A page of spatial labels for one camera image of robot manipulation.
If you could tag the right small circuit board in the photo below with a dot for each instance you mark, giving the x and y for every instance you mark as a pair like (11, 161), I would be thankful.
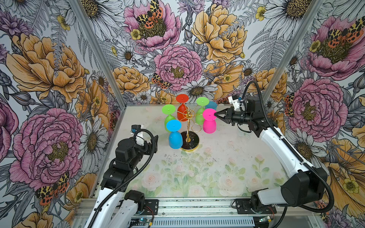
(265, 219)

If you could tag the green wine glass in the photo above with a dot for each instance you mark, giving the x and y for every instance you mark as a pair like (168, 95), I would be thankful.
(202, 102)
(168, 110)

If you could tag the green wine glass left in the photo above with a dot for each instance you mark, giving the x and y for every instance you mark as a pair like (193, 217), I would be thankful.
(168, 110)

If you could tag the green wine glass back right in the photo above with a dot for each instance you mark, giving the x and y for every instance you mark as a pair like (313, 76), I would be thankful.
(202, 102)

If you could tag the pink wine glass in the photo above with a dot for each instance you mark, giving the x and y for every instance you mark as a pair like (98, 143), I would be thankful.
(209, 125)

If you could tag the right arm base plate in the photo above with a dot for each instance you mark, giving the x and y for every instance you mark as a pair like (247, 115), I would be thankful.
(245, 206)

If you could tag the blue wine glass left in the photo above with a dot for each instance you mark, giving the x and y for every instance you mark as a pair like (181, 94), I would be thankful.
(175, 137)

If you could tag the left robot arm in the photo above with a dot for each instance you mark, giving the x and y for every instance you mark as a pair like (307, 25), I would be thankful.
(115, 206)

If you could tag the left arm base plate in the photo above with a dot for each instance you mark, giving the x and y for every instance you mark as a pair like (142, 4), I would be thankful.
(151, 207)

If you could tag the right aluminium corner post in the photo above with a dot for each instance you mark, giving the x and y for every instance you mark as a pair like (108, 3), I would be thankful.
(305, 24)

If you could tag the small green circuit board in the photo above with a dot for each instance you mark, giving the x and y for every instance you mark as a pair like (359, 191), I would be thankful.
(141, 221)

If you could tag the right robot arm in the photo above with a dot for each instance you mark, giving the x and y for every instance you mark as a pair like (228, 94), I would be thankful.
(306, 186)

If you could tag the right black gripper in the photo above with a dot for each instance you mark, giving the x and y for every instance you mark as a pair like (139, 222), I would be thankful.
(228, 114)

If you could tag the aluminium front rail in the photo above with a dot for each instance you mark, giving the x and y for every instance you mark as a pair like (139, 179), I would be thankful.
(189, 207)

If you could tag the red wine glass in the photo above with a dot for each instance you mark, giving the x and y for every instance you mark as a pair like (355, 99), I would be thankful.
(182, 109)

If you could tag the gold wire wine glass rack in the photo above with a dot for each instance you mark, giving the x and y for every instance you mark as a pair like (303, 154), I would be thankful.
(190, 137)

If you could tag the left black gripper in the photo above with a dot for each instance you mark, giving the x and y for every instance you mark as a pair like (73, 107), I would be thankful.
(151, 147)

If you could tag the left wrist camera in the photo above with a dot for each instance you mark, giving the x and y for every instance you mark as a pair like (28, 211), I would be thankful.
(139, 138)

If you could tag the light blue wine glass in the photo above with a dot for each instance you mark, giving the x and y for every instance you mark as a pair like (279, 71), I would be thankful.
(211, 105)

